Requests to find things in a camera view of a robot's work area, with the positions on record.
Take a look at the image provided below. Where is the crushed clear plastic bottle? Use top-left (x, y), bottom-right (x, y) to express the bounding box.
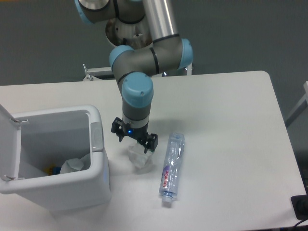
top-left (159, 133), bottom-right (185, 207)

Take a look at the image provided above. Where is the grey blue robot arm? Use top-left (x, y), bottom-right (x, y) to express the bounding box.
top-left (75, 0), bottom-right (193, 152)

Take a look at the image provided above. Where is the yellow blue trash in bin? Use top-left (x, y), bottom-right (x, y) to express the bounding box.
top-left (43, 164), bottom-right (61, 176)

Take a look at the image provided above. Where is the white plastic trash can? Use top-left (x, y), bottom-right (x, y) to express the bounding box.
top-left (0, 105), bottom-right (111, 211)

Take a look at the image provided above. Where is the white metal frame at right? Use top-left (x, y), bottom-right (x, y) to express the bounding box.
top-left (284, 81), bottom-right (308, 128)

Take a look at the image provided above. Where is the white green wrapper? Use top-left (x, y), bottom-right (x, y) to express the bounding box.
top-left (128, 143), bottom-right (154, 169)

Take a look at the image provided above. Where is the white tissue in bin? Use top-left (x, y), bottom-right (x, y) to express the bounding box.
top-left (60, 154), bottom-right (91, 174)

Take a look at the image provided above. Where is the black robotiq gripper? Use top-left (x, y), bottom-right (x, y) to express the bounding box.
top-left (111, 116), bottom-right (158, 154)

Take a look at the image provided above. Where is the black device at edge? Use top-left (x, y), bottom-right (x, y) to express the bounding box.
top-left (291, 194), bottom-right (308, 220)

